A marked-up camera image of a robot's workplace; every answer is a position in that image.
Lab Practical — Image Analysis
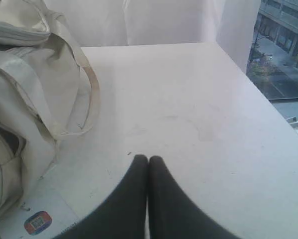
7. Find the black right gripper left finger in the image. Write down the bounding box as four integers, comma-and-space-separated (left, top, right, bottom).
60, 155, 149, 239

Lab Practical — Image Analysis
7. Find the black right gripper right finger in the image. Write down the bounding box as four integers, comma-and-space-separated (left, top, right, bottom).
148, 156, 237, 239

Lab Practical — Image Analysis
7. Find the cream fabric duffel bag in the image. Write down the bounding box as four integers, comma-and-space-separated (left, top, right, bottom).
0, 0, 100, 220

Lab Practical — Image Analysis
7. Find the white card with colourful logo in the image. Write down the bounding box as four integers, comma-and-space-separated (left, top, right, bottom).
0, 189, 78, 239

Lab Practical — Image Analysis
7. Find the white backdrop curtain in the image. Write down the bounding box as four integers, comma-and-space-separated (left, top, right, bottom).
46, 0, 261, 71

